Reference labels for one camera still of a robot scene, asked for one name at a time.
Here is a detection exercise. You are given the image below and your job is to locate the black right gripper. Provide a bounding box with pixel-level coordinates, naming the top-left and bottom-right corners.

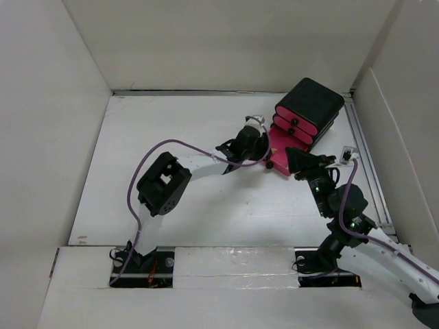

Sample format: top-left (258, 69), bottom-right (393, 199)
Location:
top-left (283, 145), bottom-right (335, 217)

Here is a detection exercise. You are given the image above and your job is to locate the pink bottom drawer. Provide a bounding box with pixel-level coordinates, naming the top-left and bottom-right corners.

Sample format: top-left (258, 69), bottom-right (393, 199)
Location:
top-left (265, 125), bottom-right (309, 176)

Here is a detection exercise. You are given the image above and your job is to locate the pink top drawer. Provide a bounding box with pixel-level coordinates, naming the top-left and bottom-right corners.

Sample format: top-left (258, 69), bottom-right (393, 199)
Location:
top-left (274, 106), bottom-right (318, 136)

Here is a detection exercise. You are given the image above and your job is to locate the black mini drawer cabinet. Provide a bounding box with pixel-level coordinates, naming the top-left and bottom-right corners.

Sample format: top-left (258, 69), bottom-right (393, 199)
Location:
top-left (274, 77), bottom-right (345, 149)

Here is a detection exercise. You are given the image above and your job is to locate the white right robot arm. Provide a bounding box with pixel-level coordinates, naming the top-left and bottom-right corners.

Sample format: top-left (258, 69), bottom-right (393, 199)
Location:
top-left (285, 147), bottom-right (438, 328)

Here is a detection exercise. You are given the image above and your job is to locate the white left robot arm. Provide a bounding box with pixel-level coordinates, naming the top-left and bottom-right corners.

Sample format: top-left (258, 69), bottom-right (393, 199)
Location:
top-left (127, 117), bottom-right (271, 272)

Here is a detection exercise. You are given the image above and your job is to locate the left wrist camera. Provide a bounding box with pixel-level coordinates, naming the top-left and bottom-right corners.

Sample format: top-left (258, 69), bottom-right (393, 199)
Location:
top-left (245, 115), bottom-right (265, 133)

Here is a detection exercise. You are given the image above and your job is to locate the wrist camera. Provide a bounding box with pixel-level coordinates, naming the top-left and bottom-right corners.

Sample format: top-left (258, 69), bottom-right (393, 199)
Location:
top-left (245, 115), bottom-right (265, 133)
top-left (339, 145), bottom-right (359, 166)

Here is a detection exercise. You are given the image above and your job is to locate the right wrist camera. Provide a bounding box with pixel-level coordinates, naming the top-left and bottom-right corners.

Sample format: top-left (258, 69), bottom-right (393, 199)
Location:
top-left (339, 145), bottom-right (359, 166)

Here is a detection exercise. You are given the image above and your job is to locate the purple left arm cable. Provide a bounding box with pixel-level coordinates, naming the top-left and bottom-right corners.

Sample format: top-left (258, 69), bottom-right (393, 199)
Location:
top-left (109, 116), bottom-right (274, 285)

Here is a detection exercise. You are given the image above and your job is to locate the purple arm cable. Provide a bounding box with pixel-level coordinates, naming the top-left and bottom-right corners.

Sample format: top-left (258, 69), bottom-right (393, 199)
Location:
top-left (337, 159), bottom-right (439, 275)
top-left (109, 116), bottom-right (274, 285)

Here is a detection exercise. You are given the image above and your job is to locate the aluminium rail right side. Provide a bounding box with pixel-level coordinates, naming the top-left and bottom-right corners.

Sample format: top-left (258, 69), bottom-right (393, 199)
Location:
top-left (344, 94), bottom-right (397, 236)

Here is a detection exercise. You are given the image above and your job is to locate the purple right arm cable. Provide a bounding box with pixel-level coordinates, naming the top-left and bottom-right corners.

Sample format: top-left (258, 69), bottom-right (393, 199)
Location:
top-left (337, 159), bottom-right (439, 275)

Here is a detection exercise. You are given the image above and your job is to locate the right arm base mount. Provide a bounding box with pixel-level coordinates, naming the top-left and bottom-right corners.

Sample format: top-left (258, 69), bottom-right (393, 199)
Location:
top-left (292, 247), bottom-right (362, 288)

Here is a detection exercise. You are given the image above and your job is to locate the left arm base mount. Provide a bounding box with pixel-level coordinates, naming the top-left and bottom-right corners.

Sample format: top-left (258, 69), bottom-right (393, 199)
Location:
top-left (109, 241), bottom-right (176, 289)

